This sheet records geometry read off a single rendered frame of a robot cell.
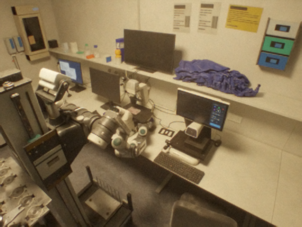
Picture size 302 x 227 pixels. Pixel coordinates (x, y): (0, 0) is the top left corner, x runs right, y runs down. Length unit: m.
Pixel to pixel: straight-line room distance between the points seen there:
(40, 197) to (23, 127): 0.37
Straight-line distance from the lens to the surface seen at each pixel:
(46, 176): 1.10
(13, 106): 0.92
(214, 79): 1.75
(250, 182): 1.71
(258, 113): 1.99
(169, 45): 1.96
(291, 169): 2.03
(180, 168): 1.60
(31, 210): 1.06
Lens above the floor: 1.99
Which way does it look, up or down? 33 degrees down
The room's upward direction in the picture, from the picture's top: straight up
